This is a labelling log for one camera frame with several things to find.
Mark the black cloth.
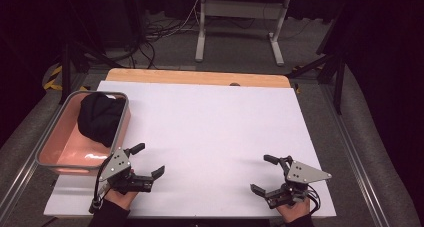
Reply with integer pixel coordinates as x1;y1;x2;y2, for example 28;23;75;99
76;91;127;148

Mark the person's right hand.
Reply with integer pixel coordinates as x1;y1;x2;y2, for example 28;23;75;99
275;196;312;224

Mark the pink bin with grey rim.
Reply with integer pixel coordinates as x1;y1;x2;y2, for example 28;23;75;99
34;89;132;177

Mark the white table cover sheet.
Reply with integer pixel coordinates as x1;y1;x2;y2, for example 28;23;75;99
43;80;337;219

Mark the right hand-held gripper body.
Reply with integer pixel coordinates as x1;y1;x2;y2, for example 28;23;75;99
264;155;333;210

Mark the bundle of black floor cables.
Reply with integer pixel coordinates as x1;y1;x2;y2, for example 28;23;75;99
123;6;204;70

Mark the aluminium floor rail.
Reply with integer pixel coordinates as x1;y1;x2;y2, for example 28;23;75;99
0;71;90;221
318;83;392;227

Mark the person's left hand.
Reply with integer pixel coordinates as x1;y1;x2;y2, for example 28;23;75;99
103;187;140;211

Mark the wooden table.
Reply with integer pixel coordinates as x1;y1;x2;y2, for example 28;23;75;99
105;67;292;89

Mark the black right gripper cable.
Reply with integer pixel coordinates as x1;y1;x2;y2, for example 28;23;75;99
305;184;322;217

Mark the yellow black hazard tape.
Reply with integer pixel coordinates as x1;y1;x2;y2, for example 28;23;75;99
42;64;65;92

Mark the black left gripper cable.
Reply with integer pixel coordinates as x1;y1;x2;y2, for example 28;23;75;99
88;152;117;215

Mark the white floor cable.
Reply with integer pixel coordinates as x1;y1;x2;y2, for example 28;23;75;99
179;0;204;33

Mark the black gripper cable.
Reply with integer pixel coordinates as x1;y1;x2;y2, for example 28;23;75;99
305;184;322;217
88;152;117;215

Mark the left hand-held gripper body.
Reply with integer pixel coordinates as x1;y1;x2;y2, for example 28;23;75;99
98;147;155;195

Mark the black metal stand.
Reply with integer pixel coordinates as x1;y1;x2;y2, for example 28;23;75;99
288;50;347;116
59;40;113;105

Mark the white metal stand frame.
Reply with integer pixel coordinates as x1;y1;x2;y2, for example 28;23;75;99
194;0;291;67

